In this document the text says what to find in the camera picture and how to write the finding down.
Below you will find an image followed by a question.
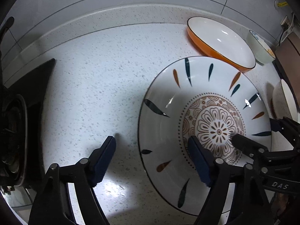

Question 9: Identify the white wall socket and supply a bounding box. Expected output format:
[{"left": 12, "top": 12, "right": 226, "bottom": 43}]
[{"left": 281, "top": 12, "right": 295, "bottom": 36}]

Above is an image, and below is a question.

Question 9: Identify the large patterned white plate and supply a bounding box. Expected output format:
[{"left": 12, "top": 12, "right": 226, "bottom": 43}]
[{"left": 138, "top": 56, "right": 272, "bottom": 216}]

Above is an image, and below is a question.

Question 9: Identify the floral pale green bowl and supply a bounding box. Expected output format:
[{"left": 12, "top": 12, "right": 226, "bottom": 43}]
[{"left": 246, "top": 30, "right": 276, "bottom": 65}]

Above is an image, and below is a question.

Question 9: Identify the orange deep white plate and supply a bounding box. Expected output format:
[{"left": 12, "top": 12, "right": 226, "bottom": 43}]
[{"left": 187, "top": 16, "right": 256, "bottom": 73}]

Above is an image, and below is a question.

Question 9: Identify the black gas stove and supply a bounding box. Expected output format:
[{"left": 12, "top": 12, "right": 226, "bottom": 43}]
[{"left": 1, "top": 58, "right": 56, "bottom": 191}]

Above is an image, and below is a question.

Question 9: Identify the rose gold rice cooker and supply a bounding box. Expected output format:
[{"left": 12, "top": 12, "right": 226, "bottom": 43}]
[{"left": 273, "top": 32, "right": 300, "bottom": 108}]

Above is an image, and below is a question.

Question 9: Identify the speckled white bowl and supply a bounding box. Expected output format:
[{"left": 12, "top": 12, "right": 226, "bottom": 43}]
[{"left": 272, "top": 79, "right": 298, "bottom": 121}]

